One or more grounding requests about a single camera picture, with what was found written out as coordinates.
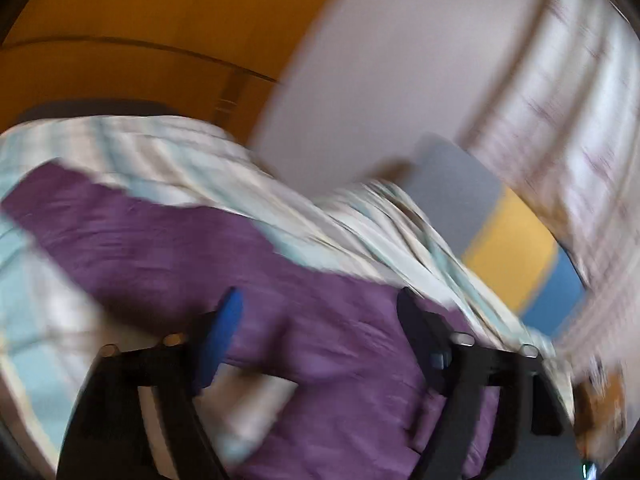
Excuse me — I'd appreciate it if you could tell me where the floral white curtain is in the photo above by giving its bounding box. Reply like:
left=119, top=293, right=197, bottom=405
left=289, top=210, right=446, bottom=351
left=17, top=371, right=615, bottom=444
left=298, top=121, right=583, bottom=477
left=460, top=0, right=640, bottom=376

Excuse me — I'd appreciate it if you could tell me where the purple garment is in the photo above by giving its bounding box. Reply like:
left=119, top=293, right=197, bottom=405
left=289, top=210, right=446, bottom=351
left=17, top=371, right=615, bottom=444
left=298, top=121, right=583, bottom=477
left=2, top=162, right=501, bottom=480

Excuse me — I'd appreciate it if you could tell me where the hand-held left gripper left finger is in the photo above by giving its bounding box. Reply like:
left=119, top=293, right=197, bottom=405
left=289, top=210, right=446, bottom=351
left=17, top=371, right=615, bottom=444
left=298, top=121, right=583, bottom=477
left=57, top=287, right=246, bottom=480

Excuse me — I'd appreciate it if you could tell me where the striped bed sheet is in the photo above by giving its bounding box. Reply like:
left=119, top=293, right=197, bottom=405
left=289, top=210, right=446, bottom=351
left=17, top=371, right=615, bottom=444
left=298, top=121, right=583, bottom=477
left=0, top=115, right=576, bottom=480

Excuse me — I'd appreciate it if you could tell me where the orange wooden wardrobe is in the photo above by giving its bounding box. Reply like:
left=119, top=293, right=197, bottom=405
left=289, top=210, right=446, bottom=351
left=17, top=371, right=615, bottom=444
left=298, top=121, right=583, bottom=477
left=0, top=0, right=361, bottom=136

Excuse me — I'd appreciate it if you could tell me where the grey yellow blue headboard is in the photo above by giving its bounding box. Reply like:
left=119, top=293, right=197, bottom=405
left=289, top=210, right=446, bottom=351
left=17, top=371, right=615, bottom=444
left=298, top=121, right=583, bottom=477
left=400, top=132, right=586, bottom=336

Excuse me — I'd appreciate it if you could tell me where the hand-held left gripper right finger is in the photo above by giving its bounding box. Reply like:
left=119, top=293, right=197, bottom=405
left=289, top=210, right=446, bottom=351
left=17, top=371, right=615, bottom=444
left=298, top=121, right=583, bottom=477
left=397, top=287, right=586, bottom=480

